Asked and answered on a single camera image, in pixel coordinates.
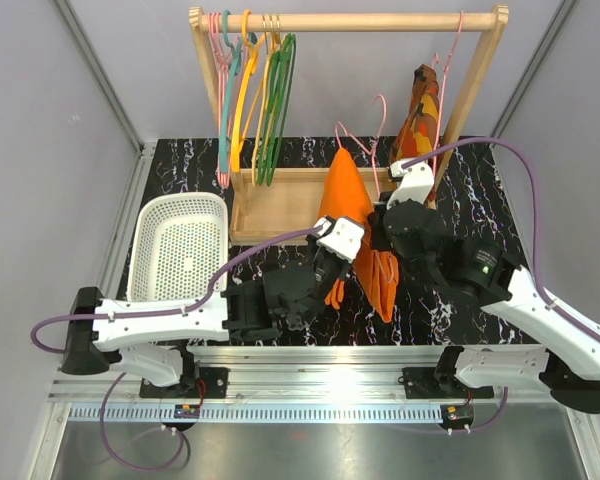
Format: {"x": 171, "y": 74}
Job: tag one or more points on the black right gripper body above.
{"x": 380, "y": 238}

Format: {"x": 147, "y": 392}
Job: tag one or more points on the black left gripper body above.
{"x": 325, "y": 270}

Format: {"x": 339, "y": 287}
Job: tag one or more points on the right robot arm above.
{"x": 479, "y": 272}

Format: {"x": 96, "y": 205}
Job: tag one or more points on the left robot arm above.
{"x": 105, "y": 335}

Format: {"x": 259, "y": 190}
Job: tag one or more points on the camouflage orange trousers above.
{"x": 419, "y": 133}

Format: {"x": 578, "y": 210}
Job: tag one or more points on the thick yellow hanger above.
{"x": 242, "y": 120}

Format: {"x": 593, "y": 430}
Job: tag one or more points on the teal hanger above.
{"x": 236, "y": 49}

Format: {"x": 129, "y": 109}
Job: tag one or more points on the pink hanger holding camouflage trousers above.
{"x": 445, "y": 75}

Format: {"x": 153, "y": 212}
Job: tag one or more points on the green hanger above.
{"x": 288, "y": 57}
{"x": 270, "y": 98}

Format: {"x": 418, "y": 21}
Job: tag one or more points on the wooden clothes rack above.
{"x": 351, "y": 84}

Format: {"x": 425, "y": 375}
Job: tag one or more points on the white perforated plastic basket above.
{"x": 180, "y": 242}

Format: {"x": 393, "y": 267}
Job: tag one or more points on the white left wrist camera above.
{"x": 342, "y": 236}

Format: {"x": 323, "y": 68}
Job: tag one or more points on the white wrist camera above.
{"x": 414, "y": 179}
{"x": 342, "y": 236}

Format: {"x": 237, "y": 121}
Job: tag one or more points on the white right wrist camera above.
{"x": 414, "y": 179}

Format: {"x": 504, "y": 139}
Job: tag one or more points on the aluminium mounting rail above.
{"x": 270, "y": 385}

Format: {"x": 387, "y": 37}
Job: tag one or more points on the pink wire hangers at left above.
{"x": 223, "y": 52}

